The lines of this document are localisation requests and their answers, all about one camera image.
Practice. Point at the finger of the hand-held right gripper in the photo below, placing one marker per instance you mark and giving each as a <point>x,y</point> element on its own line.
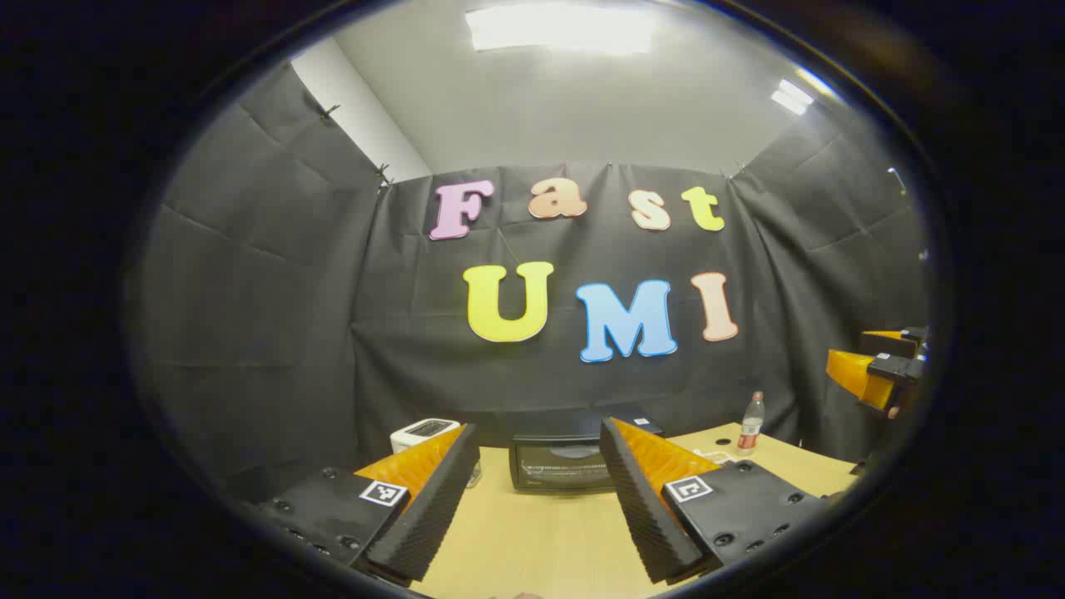
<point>857,374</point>
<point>894,343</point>

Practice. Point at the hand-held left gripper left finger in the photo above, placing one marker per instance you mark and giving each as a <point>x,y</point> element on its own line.
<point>433,507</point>

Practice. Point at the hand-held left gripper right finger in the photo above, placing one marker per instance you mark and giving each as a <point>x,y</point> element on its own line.
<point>636,507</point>

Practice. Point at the black electric oven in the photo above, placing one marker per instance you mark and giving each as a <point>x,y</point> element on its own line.
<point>557,466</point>

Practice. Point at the clear glass cup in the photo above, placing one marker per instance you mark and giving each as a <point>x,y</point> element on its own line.
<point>475,476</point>

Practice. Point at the white toaster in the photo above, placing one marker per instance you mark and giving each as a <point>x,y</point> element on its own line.
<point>416,434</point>

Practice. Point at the white divided bean plate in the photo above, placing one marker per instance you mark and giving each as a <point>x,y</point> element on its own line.
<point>715,457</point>

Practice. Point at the red label water bottle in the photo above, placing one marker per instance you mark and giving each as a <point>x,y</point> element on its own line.
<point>751,428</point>

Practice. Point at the ceiling light panel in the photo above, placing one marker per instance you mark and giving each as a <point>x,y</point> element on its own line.
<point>792,96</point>
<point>557,29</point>

